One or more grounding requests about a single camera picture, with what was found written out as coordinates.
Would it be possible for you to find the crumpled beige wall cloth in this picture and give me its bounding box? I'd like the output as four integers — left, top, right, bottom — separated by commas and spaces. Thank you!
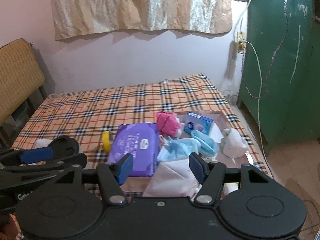
51, 0, 232, 40

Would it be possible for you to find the blue tissue packet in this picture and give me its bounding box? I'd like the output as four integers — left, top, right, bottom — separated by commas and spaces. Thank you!
184, 112, 214, 135

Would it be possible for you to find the green wooden door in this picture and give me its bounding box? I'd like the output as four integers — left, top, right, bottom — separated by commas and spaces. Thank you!
239, 0, 319, 152

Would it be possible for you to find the person left hand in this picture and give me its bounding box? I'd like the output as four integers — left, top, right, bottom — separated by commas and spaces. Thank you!
0, 214, 18, 240

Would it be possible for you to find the white towel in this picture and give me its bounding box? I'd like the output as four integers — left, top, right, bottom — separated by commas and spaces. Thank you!
33, 139, 52, 148

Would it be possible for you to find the pink towel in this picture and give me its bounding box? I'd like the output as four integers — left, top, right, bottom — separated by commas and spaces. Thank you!
156, 111, 182, 138

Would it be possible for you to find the yellow tape roll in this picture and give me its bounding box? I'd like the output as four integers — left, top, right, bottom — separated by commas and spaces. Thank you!
102, 131, 112, 153

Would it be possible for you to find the blue surgical mask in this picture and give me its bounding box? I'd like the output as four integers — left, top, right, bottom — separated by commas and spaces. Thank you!
157, 135, 201, 162

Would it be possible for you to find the white cardboard box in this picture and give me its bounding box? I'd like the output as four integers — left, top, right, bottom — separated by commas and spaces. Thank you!
121, 112, 251, 197

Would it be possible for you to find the white sock bundle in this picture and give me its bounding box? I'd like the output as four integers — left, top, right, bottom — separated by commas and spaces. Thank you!
221, 128, 248, 159

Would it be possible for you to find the white charger cable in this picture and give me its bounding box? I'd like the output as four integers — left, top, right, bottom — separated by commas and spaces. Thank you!
232, 0, 274, 178

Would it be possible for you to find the woven mat chair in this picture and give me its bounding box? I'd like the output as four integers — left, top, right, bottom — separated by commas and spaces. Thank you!
0, 38, 47, 131

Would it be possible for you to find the plaid bed sheet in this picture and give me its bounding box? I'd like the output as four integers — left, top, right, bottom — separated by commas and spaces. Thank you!
13, 73, 266, 172

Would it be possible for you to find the purple wet wipes pack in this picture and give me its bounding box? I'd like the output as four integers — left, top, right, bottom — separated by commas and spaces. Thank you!
107, 122, 159, 177

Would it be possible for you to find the white kn95 mask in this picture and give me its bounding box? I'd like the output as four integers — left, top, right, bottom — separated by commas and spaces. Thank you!
142, 158, 202, 199

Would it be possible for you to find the grey tumbler black lid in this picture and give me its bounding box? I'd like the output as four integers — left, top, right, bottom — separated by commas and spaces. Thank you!
46, 135, 87, 168

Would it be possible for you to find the wall power socket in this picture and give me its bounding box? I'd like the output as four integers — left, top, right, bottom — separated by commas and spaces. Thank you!
237, 31, 246, 54

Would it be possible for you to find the light blue cloth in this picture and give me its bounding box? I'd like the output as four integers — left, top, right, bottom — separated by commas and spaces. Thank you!
191, 130, 219, 157

